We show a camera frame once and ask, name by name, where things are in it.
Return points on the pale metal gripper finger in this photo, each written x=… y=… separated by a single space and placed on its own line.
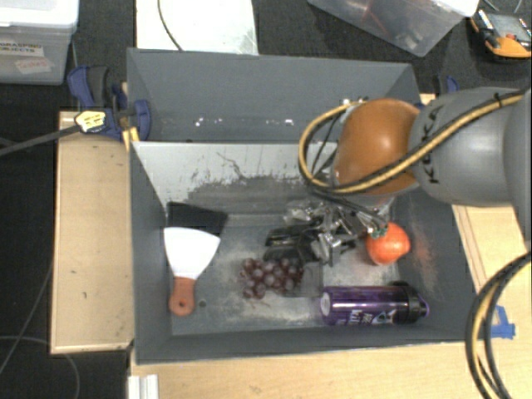
x=325 y=251
x=306 y=214

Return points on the orange toy fruit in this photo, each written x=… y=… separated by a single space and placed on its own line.
x=388 y=245

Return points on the purple toy grape bunch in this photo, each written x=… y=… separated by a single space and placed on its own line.
x=270 y=279

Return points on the purple bottle with black cap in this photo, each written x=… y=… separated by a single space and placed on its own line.
x=365 y=306

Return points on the grey metal bin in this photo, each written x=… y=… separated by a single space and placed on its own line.
x=257 y=94

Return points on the pale wood board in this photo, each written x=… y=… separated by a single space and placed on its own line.
x=93 y=243

